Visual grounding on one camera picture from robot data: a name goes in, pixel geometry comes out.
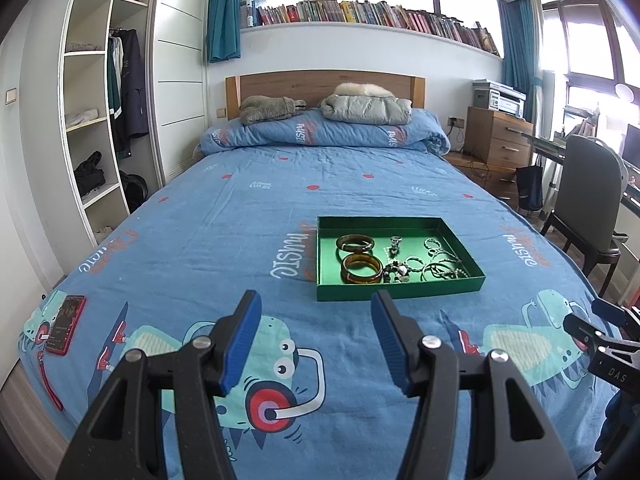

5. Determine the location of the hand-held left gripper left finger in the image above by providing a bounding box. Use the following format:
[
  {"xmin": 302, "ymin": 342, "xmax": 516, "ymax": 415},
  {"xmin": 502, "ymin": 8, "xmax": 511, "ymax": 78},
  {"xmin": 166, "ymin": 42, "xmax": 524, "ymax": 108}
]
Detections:
[{"xmin": 55, "ymin": 290, "xmax": 263, "ymax": 480}]

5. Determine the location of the wooden dresser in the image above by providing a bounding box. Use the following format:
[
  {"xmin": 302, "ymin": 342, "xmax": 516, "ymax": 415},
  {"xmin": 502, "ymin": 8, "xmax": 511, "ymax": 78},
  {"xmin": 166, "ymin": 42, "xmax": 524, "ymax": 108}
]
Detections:
[{"xmin": 466, "ymin": 106, "xmax": 535, "ymax": 171}]

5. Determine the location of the red phone with strap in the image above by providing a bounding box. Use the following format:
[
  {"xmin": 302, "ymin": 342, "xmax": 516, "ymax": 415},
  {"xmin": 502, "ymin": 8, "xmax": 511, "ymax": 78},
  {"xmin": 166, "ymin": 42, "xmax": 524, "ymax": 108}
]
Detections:
[{"xmin": 36, "ymin": 295, "xmax": 87, "ymax": 412}]

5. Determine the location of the grey plush garment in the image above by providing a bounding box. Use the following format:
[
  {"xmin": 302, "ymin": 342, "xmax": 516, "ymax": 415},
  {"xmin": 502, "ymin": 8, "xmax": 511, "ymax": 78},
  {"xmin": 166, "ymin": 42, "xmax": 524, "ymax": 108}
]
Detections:
[{"xmin": 239, "ymin": 95, "xmax": 307, "ymax": 126}]

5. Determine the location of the blue printed bedsheet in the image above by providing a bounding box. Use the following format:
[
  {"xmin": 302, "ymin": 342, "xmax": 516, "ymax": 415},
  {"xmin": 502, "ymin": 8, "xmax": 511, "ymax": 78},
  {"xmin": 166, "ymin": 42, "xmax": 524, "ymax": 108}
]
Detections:
[{"xmin": 17, "ymin": 145, "xmax": 626, "ymax": 480}]

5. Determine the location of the folded blue quilt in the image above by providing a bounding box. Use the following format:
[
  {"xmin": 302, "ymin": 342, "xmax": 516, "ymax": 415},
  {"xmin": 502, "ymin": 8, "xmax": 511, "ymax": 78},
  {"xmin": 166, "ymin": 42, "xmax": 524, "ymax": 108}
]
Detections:
[{"xmin": 197, "ymin": 107, "xmax": 451, "ymax": 156}]

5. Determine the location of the amber bangle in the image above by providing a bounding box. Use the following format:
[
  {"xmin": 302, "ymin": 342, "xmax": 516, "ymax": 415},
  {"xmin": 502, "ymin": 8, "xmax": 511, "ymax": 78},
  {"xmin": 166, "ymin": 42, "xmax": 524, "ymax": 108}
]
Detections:
[
  {"xmin": 341, "ymin": 253, "xmax": 385, "ymax": 285},
  {"xmin": 335, "ymin": 233, "xmax": 376, "ymax": 254}
]

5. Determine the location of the dark blue cloth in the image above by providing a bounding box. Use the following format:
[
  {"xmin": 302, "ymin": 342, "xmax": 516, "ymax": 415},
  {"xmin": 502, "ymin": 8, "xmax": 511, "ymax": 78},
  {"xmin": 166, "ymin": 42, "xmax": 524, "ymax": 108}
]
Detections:
[{"xmin": 595, "ymin": 390, "xmax": 640, "ymax": 480}]

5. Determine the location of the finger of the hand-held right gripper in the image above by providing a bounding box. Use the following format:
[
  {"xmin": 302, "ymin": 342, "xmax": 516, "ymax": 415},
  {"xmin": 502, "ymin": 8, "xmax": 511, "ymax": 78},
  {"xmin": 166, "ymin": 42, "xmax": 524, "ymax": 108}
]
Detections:
[
  {"xmin": 591, "ymin": 298, "xmax": 640, "ymax": 333},
  {"xmin": 562, "ymin": 313, "xmax": 640, "ymax": 361}
]

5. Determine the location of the black bundle of cloth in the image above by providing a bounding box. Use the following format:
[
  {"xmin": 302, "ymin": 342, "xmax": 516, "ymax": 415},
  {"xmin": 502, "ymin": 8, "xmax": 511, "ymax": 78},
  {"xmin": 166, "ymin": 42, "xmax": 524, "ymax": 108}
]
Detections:
[{"xmin": 74, "ymin": 151, "xmax": 107, "ymax": 196}]

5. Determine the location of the grey chair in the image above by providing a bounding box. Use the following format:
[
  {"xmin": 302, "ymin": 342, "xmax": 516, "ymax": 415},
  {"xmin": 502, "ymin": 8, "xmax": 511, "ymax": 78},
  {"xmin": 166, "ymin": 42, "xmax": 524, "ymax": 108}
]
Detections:
[{"xmin": 540, "ymin": 135, "xmax": 628, "ymax": 273}]

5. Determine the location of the wooden headboard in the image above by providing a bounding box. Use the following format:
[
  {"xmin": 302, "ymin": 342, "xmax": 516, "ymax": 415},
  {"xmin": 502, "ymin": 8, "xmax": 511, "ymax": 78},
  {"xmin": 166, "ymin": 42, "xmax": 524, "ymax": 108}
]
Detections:
[{"xmin": 225, "ymin": 71, "xmax": 426, "ymax": 121}]

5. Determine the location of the teal curtain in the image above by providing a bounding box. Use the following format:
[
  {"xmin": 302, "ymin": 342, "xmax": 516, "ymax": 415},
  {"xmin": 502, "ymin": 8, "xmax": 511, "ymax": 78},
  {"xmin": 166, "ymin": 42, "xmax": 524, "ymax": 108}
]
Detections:
[
  {"xmin": 207, "ymin": 0, "xmax": 244, "ymax": 63},
  {"xmin": 497, "ymin": 0, "xmax": 546, "ymax": 121}
]

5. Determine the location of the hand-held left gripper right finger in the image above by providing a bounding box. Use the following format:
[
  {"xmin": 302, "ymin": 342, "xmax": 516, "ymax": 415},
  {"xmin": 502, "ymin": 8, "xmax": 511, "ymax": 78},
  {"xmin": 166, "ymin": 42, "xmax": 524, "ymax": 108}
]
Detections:
[{"xmin": 370, "ymin": 290, "xmax": 578, "ymax": 480}]

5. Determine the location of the green jewelry tray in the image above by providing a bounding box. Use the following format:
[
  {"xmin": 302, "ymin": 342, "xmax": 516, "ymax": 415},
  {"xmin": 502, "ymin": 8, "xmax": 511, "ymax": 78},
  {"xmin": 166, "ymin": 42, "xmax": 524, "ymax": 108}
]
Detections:
[{"xmin": 316, "ymin": 216, "xmax": 487, "ymax": 302}]

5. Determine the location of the white wardrobe door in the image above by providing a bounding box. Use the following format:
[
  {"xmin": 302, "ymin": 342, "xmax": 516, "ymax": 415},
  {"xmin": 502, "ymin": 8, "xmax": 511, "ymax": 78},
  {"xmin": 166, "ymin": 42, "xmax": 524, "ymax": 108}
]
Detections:
[{"xmin": 150, "ymin": 0, "xmax": 211, "ymax": 188}]

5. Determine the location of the white open shelf unit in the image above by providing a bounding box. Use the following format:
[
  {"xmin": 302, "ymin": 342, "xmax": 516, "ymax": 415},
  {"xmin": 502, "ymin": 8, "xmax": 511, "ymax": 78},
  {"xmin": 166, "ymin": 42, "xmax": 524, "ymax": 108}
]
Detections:
[{"xmin": 60, "ymin": 0, "xmax": 161, "ymax": 248}]

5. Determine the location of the brown framed window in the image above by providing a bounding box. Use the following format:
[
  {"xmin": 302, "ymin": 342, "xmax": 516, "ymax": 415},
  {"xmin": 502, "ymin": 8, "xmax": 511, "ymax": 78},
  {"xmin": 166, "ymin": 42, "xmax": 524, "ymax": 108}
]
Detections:
[{"xmin": 542, "ymin": 0, "xmax": 640, "ymax": 126}]

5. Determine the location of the row of books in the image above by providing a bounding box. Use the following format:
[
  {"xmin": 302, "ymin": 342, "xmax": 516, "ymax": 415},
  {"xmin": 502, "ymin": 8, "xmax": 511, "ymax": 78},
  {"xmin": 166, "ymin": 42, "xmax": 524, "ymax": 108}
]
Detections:
[{"xmin": 240, "ymin": 0, "xmax": 501, "ymax": 57}]

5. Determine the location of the dark monitor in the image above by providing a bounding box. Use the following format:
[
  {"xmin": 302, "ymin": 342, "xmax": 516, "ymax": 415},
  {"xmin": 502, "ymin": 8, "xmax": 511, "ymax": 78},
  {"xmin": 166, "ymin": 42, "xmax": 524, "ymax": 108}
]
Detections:
[{"xmin": 622, "ymin": 124, "xmax": 640, "ymax": 166}]

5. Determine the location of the wooden nightstand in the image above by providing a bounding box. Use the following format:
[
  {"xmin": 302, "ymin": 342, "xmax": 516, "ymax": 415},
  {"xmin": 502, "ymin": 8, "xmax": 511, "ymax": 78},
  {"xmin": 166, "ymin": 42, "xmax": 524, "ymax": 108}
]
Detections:
[{"xmin": 442, "ymin": 152, "xmax": 521, "ymax": 206}]

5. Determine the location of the white fur cushion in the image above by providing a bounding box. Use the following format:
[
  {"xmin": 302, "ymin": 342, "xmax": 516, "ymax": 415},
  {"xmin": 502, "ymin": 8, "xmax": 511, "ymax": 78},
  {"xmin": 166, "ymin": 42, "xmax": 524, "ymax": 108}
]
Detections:
[{"xmin": 332, "ymin": 81, "xmax": 396, "ymax": 98}]

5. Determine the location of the dark beaded bracelet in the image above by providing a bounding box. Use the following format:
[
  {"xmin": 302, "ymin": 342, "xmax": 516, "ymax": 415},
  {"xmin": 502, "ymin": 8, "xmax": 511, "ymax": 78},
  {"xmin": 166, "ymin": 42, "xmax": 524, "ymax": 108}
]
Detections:
[{"xmin": 382, "ymin": 259, "xmax": 411, "ymax": 283}]

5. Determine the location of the white and green hanging garment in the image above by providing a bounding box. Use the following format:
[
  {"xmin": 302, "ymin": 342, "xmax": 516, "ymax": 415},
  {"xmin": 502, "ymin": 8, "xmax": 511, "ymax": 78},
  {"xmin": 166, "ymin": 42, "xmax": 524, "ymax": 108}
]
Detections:
[{"xmin": 107, "ymin": 35, "xmax": 123, "ymax": 121}]

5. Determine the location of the stack of papers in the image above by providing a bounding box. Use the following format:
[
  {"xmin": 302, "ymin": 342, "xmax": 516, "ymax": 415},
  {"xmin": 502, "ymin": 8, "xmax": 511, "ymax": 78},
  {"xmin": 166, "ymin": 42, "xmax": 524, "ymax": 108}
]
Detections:
[{"xmin": 552, "ymin": 110, "xmax": 601, "ymax": 141}]

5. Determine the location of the black bag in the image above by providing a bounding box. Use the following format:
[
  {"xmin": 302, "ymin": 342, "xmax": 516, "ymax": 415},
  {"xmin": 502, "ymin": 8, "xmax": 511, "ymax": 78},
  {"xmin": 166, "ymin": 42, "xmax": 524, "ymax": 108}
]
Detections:
[{"xmin": 515, "ymin": 164, "xmax": 543, "ymax": 212}]

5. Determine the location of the dark hanging coat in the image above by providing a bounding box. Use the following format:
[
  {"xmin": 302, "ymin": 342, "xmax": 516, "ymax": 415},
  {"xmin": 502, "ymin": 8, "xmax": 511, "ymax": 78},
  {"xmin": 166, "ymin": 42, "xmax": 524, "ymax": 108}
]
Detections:
[{"xmin": 117, "ymin": 29, "xmax": 150, "ymax": 158}]

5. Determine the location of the white printer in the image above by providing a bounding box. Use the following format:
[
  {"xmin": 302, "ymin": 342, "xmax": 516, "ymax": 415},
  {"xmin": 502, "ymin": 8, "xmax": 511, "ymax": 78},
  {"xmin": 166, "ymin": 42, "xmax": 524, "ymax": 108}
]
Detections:
[{"xmin": 472, "ymin": 80, "xmax": 527, "ymax": 120}]

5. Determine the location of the grey down jacket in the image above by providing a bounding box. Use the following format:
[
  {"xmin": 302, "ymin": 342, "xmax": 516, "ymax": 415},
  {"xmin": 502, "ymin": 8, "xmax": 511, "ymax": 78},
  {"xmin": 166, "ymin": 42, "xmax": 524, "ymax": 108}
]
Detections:
[{"xmin": 320, "ymin": 94, "xmax": 413, "ymax": 125}]

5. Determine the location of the black backpack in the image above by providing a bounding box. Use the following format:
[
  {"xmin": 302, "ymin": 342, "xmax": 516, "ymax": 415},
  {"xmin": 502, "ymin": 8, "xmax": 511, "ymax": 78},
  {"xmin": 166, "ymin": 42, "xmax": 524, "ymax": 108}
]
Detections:
[{"xmin": 120, "ymin": 171, "xmax": 148, "ymax": 211}]

